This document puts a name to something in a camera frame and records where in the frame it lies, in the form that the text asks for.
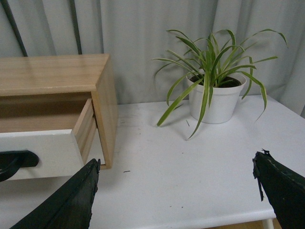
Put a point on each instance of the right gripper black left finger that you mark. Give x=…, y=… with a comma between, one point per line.
x=70, y=206

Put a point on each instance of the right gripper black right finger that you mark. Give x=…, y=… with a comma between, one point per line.
x=284, y=188

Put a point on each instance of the white drawer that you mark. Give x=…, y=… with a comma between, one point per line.
x=59, y=133

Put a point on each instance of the wooden drawer cabinet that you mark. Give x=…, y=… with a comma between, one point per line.
x=88, y=76

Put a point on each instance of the white plant pot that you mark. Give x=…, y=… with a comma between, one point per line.
x=223, y=103

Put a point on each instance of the green spider plant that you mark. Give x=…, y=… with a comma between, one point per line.
x=211, y=67

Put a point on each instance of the grey curtain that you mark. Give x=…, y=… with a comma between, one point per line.
x=134, y=32

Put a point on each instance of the black drawer handle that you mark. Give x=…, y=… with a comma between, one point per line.
x=12, y=161

